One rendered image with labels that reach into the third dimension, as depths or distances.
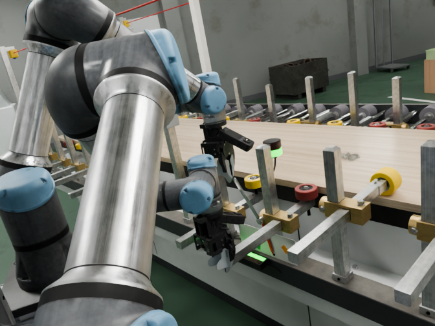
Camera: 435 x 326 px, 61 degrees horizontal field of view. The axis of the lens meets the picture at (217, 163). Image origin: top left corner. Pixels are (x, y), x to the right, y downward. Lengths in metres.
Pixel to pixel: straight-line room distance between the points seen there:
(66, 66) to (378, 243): 1.12
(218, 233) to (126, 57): 0.62
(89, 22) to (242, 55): 7.61
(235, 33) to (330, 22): 2.35
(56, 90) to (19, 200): 0.30
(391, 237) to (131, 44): 1.05
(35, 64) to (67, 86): 0.39
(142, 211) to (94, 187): 0.06
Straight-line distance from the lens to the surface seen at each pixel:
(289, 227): 1.24
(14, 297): 0.91
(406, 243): 1.34
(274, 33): 8.73
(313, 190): 1.34
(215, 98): 0.97
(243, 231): 1.42
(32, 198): 0.83
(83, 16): 0.86
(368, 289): 1.22
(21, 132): 0.97
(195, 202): 0.85
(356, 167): 1.52
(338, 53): 9.60
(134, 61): 0.53
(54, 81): 0.61
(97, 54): 0.58
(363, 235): 1.40
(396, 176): 1.27
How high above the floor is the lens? 1.46
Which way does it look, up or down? 18 degrees down
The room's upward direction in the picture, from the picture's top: 11 degrees counter-clockwise
